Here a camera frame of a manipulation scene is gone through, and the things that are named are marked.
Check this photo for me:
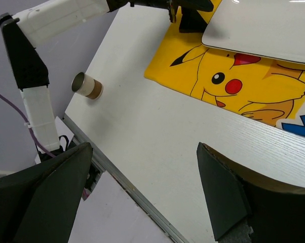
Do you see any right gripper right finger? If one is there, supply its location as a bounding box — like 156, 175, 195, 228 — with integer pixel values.
197, 143, 305, 242

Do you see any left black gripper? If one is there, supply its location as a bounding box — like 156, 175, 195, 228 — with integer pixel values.
107, 0, 214, 33

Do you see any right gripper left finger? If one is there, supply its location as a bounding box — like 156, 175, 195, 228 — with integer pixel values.
0, 142, 94, 243

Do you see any white rectangular plate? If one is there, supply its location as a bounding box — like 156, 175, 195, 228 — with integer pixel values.
202, 1, 305, 64

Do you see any yellow printed cloth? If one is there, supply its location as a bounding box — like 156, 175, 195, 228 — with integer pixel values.
144, 1, 305, 137

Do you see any cup with wooden base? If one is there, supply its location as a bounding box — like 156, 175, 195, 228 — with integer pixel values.
71, 72, 103, 100

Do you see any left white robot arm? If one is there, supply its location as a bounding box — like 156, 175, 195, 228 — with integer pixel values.
0, 1, 214, 157

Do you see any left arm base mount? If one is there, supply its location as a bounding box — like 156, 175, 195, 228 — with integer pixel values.
35, 135, 100, 200

